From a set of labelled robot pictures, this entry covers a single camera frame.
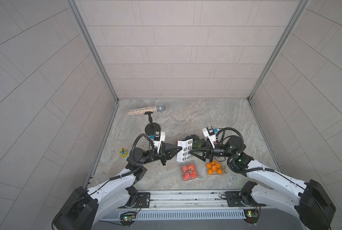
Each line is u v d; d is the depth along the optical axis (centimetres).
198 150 59
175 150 63
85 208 39
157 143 58
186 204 71
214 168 79
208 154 58
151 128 96
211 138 60
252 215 68
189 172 77
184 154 63
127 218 64
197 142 63
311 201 39
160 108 80
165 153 60
